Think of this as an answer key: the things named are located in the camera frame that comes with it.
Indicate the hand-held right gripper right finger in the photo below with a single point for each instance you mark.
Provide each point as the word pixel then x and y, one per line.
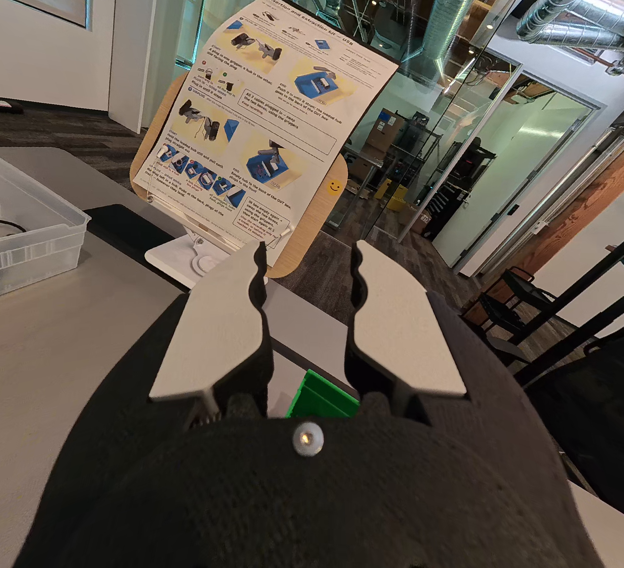
pixel 404 334

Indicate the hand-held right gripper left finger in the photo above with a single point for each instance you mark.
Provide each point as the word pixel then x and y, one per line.
pixel 214 324

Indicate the white stand base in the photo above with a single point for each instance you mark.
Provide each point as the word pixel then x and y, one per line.
pixel 170 256

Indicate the green box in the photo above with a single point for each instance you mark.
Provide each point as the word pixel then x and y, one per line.
pixel 317 397

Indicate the instruction sheet on wooden stand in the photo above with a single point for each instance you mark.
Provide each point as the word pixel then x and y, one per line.
pixel 317 227

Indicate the yellow floor sign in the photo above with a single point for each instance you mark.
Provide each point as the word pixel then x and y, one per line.
pixel 395 195

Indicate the black metal stand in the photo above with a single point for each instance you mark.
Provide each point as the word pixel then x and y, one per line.
pixel 560 348

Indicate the yellow smiley sticker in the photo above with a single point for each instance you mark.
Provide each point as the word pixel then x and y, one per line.
pixel 334 186

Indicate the black shelving rack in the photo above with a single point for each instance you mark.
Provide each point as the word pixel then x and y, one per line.
pixel 463 173

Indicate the clear plastic bin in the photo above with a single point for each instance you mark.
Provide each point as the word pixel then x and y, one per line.
pixel 44 246

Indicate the black office chair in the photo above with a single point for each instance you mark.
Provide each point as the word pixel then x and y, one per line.
pixel 585 422

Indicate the printed instruction sheet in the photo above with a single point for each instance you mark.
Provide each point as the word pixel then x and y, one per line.
pixel 273 105

